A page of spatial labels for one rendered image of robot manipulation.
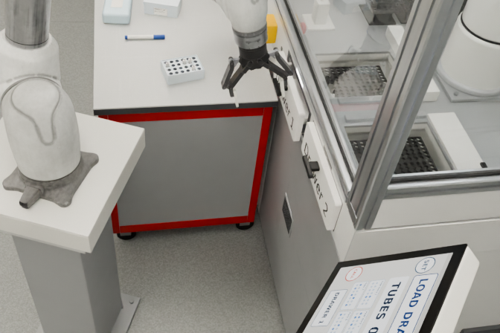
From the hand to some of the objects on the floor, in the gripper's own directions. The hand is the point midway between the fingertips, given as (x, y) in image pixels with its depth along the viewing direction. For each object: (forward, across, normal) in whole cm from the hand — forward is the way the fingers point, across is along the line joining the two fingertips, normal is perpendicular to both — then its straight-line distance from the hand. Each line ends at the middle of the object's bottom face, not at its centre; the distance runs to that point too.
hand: (259, 96), depth 171 cm
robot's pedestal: (+76, -75, -18) cm, 108 cm away
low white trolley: (+84, -37, +44) cm, 102 cm away
